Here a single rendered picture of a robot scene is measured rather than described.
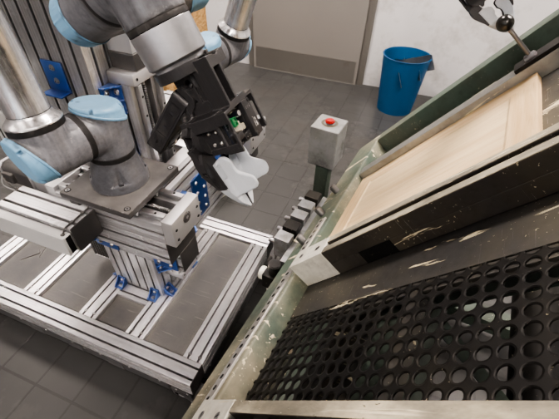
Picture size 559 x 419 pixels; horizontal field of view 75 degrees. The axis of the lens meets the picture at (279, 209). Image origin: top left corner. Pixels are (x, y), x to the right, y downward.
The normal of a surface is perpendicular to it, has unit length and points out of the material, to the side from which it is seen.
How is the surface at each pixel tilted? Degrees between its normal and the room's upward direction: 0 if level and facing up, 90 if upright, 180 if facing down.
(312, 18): 90
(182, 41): 66
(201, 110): 90
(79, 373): 0
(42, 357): 0
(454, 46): 90
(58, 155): 80
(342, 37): 90
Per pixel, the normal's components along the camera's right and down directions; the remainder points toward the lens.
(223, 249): 0.03, -0.73
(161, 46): 0.08, 0.50
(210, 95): -0.37, 0.63
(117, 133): 0.82, 0.40
